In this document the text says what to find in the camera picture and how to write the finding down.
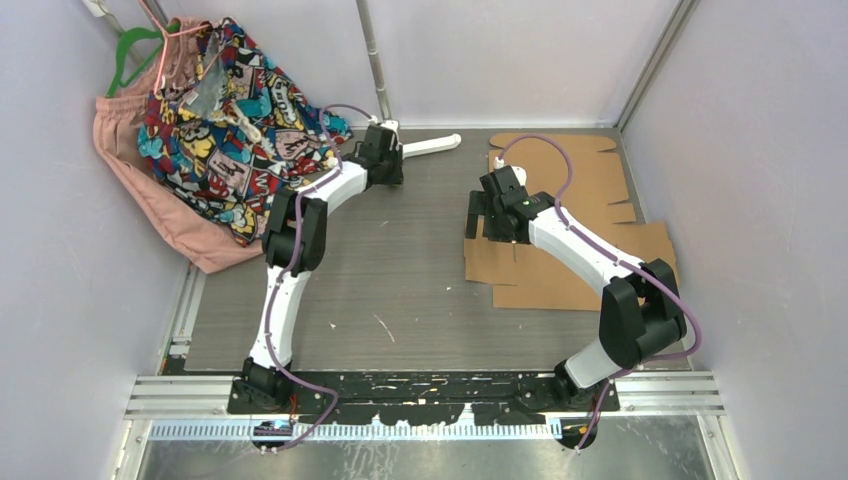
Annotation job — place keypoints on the pink shorts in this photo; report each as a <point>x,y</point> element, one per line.
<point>117,124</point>

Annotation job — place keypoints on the aluminium frame rail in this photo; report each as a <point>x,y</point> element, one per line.
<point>671,423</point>

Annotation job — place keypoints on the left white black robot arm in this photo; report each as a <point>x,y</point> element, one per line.
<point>294,243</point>

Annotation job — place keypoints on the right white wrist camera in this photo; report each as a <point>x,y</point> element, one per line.
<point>519,172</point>

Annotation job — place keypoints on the green clothes hanger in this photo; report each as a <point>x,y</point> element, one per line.
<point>124,49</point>

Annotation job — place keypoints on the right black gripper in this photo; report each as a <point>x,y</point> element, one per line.
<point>479,205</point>

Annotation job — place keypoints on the colourful comic print shorts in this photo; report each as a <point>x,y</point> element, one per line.
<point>235,133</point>

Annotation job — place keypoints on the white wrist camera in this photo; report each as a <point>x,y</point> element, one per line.
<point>519,172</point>
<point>383,135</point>

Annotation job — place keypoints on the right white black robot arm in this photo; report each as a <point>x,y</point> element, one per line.
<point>641,313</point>

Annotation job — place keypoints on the pink clothes hanger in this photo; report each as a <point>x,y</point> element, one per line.
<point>160,21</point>

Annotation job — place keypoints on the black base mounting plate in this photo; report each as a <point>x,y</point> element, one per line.
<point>438,399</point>

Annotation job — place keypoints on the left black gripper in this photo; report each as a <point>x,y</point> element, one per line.
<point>397,177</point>

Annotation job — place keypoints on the white stand with pole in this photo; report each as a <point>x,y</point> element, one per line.
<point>410,149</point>

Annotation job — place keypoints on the brown cardboard box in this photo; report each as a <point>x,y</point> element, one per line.
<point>588,171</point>

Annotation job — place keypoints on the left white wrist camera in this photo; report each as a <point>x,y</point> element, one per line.
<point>383,135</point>

